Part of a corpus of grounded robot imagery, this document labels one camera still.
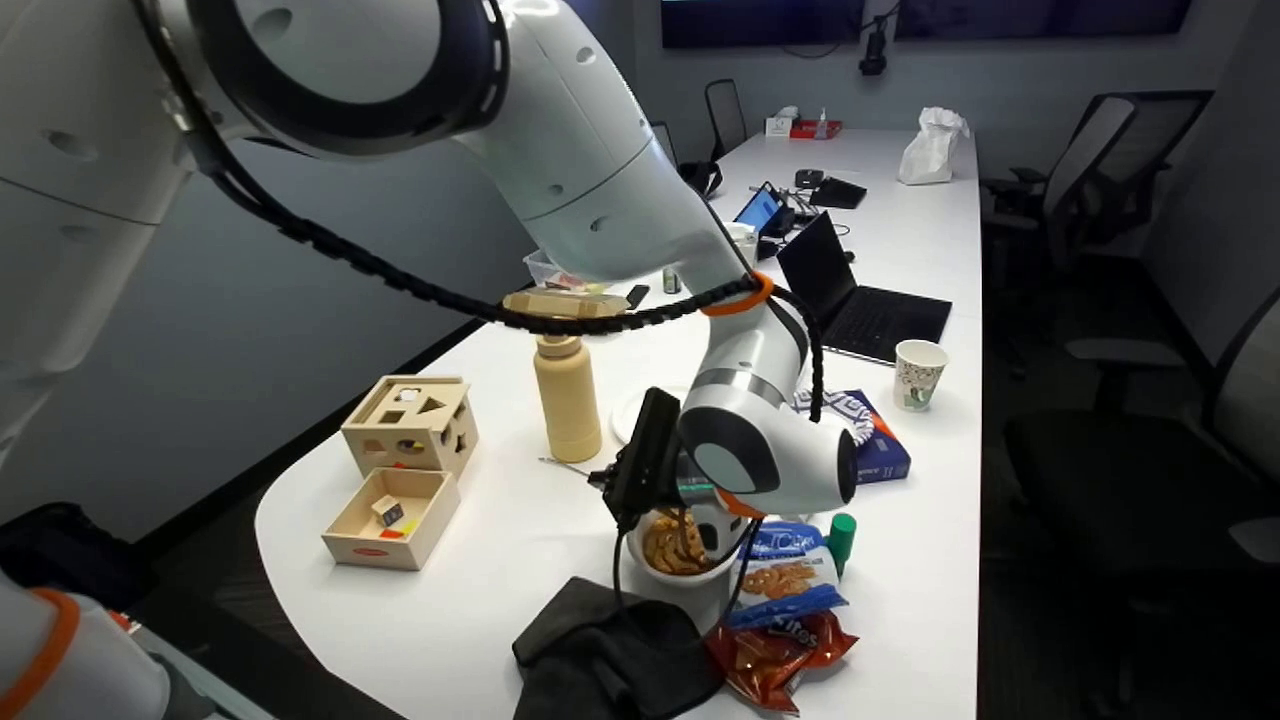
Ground black wall monitor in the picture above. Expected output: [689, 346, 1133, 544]
[893, 0, 1197, 38]
[658, 0, 873, 52]

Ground black pouch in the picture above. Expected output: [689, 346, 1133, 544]
[677, 154, 729, 209]

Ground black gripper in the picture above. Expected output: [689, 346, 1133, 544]
[663, 494, 734, 573]

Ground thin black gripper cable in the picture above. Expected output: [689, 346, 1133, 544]
[609, 504, 752, 633]

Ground open wooden box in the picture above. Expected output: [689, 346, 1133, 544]
[318, 465, 463, 576]

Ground paper coffee cup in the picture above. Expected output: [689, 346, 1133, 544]
[893, 335, 950, 410]

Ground clear plastic storage bin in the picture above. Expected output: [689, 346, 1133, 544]
[519, 247, 597, 293]

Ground black flat case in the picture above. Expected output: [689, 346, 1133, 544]
[810, 173, 873, 212]

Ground black corrugated cable conduit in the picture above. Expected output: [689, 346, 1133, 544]
[124, 0, 833, 431]

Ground black office chair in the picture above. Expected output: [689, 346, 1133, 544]
[981, 89, 1216, 270]
[701, 75, 752, 159]

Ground open black laptop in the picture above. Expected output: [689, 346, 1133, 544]
[776, 212, 954, 366]

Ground black webcam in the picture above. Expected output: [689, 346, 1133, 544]
[856, 0, 901, 81]

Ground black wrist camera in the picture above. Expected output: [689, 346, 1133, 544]
[593, 384, 689, 535]

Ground wooden shape sorter cube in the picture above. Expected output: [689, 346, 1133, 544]
[341, 372, 482, 478]

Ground blue snack bag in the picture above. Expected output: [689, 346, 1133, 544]
[725, 515, 851, 633]

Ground orange snack bag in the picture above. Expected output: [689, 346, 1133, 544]
[701, 606, 858, 715]

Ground beige water bottle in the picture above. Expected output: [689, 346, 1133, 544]
[531, 332, 613, 470]

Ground small green bottle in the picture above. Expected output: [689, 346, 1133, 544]
[822, 508, 858, 580]

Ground tablet with blue screen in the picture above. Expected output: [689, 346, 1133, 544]
[732, 178, 790, 239]

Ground black cloth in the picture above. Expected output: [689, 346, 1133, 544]
[509, 573, 725, 720]

